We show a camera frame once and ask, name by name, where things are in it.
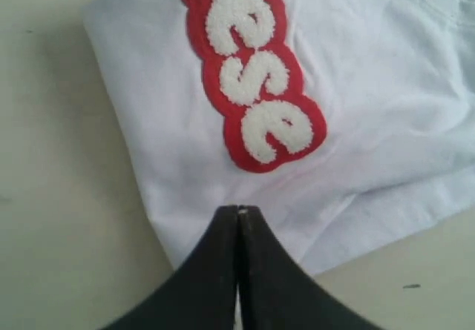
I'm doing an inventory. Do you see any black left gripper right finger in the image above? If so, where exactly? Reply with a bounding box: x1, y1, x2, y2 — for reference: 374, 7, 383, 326
237, 206, 373, 330

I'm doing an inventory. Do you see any white t-shirt red patch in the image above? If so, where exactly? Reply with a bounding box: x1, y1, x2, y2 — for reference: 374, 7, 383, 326
84, 0, 474, 274

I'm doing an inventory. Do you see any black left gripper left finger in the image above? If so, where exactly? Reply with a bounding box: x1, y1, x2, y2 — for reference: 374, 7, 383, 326
105, 205, 238, 330

